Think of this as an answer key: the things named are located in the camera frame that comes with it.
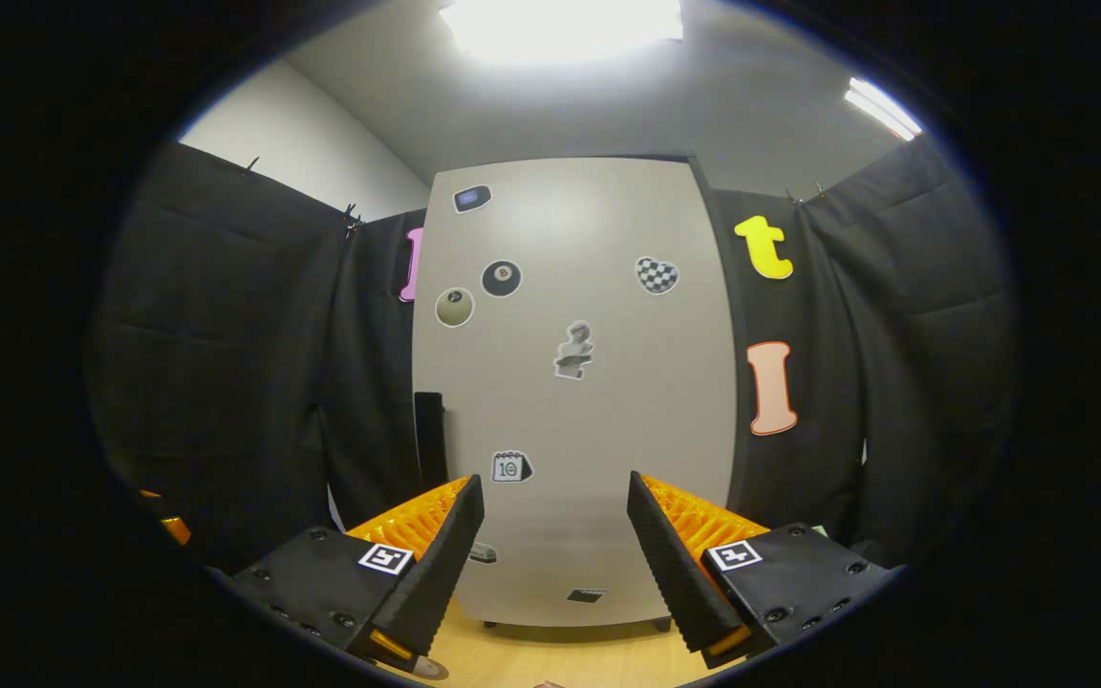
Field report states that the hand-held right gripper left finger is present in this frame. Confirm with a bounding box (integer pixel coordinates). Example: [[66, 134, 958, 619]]
[[226, 474, 486, 670]]

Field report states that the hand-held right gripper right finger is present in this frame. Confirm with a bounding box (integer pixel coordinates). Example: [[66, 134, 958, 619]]
[[625, 470, 900, 670]]

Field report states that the dark grey cabinet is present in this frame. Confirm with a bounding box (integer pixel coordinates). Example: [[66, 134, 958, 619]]
[[411, 153, 743, 634]]

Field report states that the black cabinet door handle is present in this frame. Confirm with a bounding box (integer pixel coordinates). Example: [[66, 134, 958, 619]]
[[414, 391, 448, 493]]

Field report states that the grey cabinet door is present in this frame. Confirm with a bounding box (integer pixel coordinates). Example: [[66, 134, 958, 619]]
[[411, 156, 739, 629]]

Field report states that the black backdrop cloth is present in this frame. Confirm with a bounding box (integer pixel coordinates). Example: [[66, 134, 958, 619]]
[[82, 134, 1020, 574]]

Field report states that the small ceiling light panel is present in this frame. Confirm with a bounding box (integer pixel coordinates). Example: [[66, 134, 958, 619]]
[[844, 76, 924, 142]]

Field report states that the large ceiling light panel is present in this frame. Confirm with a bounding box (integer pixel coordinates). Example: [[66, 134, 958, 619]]
[[438, 0, 685, 66]]

